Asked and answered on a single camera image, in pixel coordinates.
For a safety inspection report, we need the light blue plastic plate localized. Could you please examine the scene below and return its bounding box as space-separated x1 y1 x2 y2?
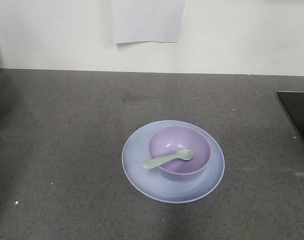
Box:
121 120 225 204

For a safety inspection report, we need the white paper sign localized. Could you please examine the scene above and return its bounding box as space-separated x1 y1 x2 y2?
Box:
111 0 185 44

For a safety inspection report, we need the pale green plastic spoon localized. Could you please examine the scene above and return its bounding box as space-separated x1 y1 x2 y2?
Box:
141 149 195 170

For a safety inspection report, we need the purple plastic bowl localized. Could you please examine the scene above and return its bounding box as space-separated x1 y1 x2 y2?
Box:
148 125 213 182

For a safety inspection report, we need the black gas stove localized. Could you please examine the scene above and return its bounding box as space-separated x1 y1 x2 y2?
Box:
276 91 304 145

